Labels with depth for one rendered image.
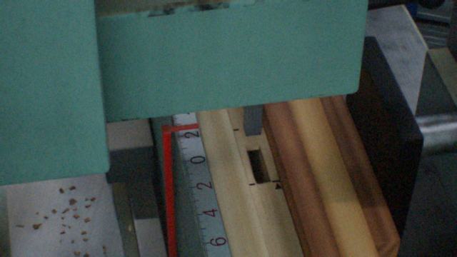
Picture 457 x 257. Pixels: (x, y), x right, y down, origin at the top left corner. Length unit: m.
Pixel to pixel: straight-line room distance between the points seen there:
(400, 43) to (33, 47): 0.37
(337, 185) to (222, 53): 0.11
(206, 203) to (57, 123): 0.11
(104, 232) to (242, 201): 0.21
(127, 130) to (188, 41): 0.25
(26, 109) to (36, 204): 0.30
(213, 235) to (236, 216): 0.02
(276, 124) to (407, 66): 0.17
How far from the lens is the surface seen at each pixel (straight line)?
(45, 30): 0.40
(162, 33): 0.45
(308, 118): 0.56
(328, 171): 0.53
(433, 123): 0.55
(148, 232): 0.68
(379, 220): 0.52
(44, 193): 0.73
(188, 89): 0.48
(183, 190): 0.53
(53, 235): 0.70
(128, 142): 0.69
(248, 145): 0.56
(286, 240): 0.51
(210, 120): 0.56
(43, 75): 0.41
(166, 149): 0.55
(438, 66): 0.60
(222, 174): 0.53
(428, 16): 1.22
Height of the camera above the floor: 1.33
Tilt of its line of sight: 43 degrees down
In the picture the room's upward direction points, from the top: 1 degrees clockwise
